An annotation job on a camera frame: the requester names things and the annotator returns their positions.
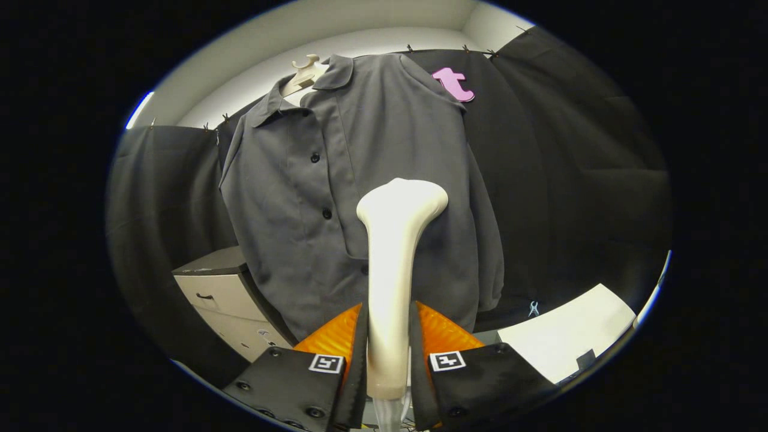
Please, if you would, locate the white table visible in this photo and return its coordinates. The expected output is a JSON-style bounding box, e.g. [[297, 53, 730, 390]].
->
[[497, 284, 637, 385]]

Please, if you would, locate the white garment steamer head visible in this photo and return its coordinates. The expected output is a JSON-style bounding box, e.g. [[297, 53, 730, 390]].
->
[[356, 178, 449, 400]]

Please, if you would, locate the white mannequin torso stand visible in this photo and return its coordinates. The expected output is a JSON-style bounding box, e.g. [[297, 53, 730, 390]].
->
[[282, 54, 329, 98]]

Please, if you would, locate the dark grey button shirt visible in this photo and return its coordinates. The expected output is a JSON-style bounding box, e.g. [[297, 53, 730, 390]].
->
[[219, 54, 505, 343]]

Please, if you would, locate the grey drawer cabinet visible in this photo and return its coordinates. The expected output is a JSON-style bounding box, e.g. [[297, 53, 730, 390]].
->
[[172, 246, 298, 364]]

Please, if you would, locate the white garment steamer hose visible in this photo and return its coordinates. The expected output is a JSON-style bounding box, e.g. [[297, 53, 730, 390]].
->
[[375, 396, 412, 432]]

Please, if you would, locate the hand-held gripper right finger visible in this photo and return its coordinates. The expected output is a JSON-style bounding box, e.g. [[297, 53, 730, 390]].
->
[[410, 300, 556, 432]]

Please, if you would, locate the ceiling strip light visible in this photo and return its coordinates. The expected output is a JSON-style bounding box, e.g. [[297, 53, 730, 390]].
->
[[125, 91, 155, 130]]

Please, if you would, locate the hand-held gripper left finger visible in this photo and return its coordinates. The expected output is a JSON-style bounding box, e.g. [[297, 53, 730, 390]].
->
[[222, 303, 370, 432]]

